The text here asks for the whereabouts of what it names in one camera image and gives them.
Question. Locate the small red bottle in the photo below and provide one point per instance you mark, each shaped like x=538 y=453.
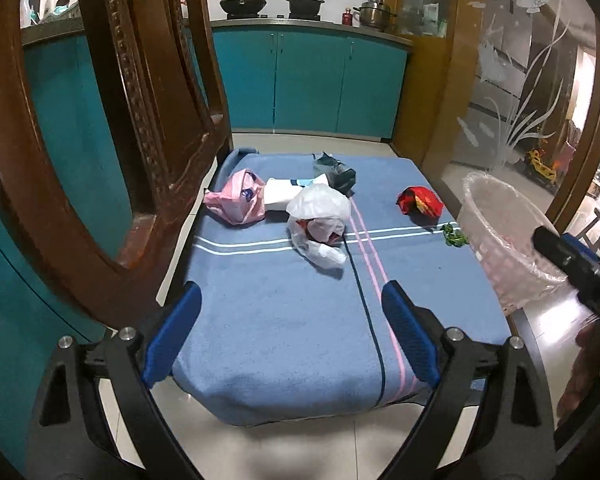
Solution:
x=348 y=17

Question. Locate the carved wooden chair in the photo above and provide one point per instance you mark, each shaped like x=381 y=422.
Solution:
x=40 y=210

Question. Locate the green wrapper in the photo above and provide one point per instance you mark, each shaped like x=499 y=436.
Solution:
x=453 y=235

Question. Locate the teal side cabinet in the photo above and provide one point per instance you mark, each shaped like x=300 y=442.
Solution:
x=75 y=110

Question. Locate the yellow toy truck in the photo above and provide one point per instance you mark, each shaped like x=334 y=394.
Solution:
x=542 y=167

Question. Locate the white paper box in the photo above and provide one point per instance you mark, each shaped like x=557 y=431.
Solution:
x=285 y=192

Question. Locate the wooden glass cabinet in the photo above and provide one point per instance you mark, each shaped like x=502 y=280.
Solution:
x=425 y=20

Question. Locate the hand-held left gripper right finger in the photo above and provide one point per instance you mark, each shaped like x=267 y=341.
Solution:
x=410 y=332

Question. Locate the black cooking pot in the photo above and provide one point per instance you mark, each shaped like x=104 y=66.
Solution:
x=305 y=6

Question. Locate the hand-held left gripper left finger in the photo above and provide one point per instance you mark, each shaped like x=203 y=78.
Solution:
x=172 y=335

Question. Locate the white translucent plastic bag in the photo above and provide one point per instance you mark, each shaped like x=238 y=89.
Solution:
x=317 y=205

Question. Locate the steel pot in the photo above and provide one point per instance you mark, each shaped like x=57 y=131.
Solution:
x=374 y=15

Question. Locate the white spray bottle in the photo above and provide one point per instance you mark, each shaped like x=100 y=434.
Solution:
x=27 y=5

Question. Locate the red wrapper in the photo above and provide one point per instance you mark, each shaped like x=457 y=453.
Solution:
x=420 y=202

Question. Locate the etched glass door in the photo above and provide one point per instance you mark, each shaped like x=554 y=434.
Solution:
x=525 y=75

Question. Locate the pink plastic bag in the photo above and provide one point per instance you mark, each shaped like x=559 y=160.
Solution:
x=235 y=200

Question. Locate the dark green plastic bag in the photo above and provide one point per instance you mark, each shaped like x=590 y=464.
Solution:
x=337 y=172

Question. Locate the blue striped blanket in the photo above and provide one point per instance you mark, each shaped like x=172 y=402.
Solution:
x=290 y=320

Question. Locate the teal kitchen cabinet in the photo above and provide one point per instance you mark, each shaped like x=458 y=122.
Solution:
x=305 y=80

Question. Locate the person's right hand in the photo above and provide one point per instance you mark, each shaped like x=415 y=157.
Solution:
x=592 y=375

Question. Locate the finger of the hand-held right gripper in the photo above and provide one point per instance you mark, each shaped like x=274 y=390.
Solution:
x=592 y=255
x=575 y=270

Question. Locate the black wok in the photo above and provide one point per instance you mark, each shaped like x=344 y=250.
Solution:
x=242 y=4

